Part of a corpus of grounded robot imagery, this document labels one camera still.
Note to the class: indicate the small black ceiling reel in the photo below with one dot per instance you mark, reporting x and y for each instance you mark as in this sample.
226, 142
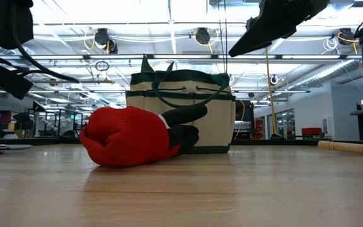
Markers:
271, 79

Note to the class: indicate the black background cabinet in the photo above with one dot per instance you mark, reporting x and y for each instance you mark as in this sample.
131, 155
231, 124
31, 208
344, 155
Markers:
247, 116

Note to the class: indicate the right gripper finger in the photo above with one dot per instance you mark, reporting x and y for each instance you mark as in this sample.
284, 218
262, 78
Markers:
273, 25

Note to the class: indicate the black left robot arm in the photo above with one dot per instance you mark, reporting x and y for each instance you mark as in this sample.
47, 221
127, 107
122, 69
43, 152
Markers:
2, 22

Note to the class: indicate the red black gardening glove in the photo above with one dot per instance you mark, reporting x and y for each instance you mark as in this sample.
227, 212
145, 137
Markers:
121, 138

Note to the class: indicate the black aluminium table frame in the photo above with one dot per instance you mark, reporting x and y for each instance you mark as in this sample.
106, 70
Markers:
279, 142

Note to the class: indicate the beige green gardening bag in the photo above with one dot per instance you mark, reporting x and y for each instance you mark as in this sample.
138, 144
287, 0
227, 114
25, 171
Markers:
213, 126

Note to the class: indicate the green pruning shears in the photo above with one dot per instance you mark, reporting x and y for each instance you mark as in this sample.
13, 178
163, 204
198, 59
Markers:
8, 147

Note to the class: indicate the potted snake plant white pot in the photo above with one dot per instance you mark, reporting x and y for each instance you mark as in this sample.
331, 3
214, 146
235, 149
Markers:
146, 64

